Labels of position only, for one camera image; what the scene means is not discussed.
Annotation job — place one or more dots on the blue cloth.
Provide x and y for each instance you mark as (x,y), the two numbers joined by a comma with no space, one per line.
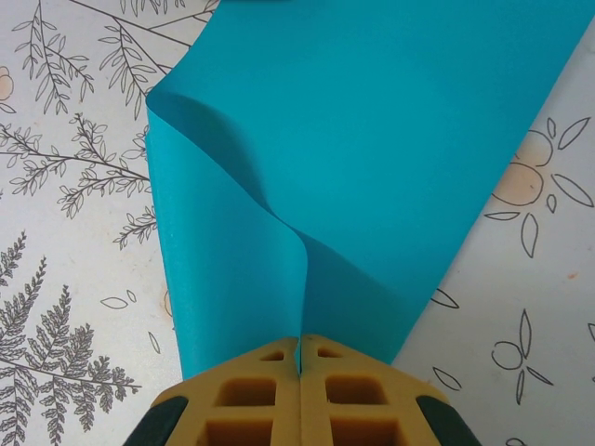
(348,139)

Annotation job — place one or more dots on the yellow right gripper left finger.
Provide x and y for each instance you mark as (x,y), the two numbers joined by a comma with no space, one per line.
(251,404)

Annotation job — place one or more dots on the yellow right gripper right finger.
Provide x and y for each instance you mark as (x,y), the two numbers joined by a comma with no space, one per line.
(362,404)

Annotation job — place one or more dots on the floral print table mat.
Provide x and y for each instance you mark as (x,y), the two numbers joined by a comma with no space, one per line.
(70,232)

